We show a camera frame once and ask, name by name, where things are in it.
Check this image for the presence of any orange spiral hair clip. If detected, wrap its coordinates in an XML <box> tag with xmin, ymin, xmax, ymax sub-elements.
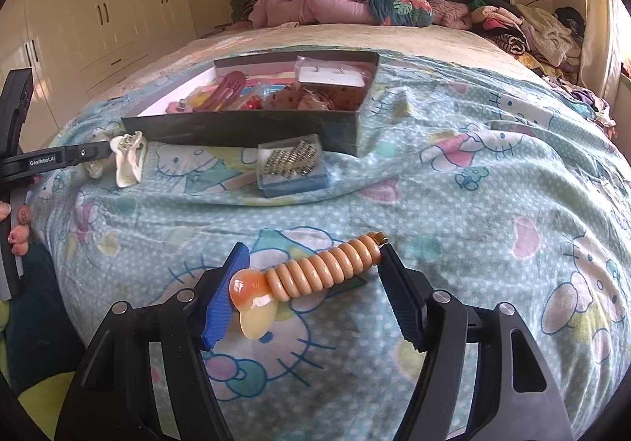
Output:
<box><xmin>229</xmin><ymin>232</ymin><xmax>387</xmax><ymax>340</ymax></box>

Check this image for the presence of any white pearl claw clip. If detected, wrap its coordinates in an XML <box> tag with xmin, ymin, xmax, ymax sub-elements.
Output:
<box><xmin>82</xmin><ymin>131</ymin><xmax>147</xmax><ymax>189</ymax></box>

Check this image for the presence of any clear box of rhinestone clips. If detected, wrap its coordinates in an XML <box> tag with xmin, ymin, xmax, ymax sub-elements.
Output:
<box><xmin>257</xmin><ymin>135</ymin><xmax>329</xmax><ymax>197</ymax></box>

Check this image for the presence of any dark red hair clip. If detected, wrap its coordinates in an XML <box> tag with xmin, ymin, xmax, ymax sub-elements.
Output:
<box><xmin>192</xmin><ymin>71</ymin><xmax>246</xmax><ymax>112</ymax></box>

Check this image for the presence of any pink dotted bow hair clip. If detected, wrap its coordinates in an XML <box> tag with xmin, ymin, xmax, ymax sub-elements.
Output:
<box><xmin>239</xmin><ymin>84</ymin><xmax>367</xmax><ymax>111</ymax></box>

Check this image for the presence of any clear bag with earring card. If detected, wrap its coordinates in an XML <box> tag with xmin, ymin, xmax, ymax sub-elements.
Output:
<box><xmin>294</xmin><ymin>56</ymin><xmax>372</xmax><ymax>88</ymax></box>

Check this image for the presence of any person's left hand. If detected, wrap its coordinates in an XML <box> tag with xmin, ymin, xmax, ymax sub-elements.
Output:
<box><xmin>0</xmin><ymin>202</ymin><xmax>31</xmax><ymax>257</ymax></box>

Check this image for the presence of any cream built-in wardrobe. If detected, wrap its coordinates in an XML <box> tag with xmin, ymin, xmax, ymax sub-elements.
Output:
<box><xmin>1</xmin><ymin>0</ymin><xmax>196</xmax><ymax>150</ymax></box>

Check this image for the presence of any pink floral sheet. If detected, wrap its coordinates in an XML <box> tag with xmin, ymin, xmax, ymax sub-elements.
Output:
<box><xmin>94</xmin><ymin>29</ymin><xmax>271</xmax><ymax>100</ymax></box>

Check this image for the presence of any dark shallow cardboard box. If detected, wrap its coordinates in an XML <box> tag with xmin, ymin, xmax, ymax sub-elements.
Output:
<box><xmin>121</xmin><ymin>50</ymin><xmax>380</xmax><ymax>156</ymax></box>

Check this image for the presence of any beige bed sheet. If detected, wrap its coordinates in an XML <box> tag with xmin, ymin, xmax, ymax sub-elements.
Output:
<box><xmin>97</xmin><ymin>21</ymin><xmax>549</xmax><ymax>92</ymax></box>

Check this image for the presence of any pink quilted jacket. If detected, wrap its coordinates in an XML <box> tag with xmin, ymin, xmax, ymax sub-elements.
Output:
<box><xmin>248</xmin><ymin>0</ymin><xmax>377</xmax><ymax>29</ymax></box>

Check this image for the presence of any pile of mixed clothes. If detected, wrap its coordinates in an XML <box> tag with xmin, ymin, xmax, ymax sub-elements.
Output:
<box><xmin>429</xmin><ymin>0</ymin><xmax>616</xmax><ymax>139</ymax></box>

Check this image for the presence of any beige curtain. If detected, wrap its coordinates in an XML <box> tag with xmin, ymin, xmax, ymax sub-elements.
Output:
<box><xmin>579</xmin><ymin>0</ymin><xmax>629</xmax><ymax>114</ymax></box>

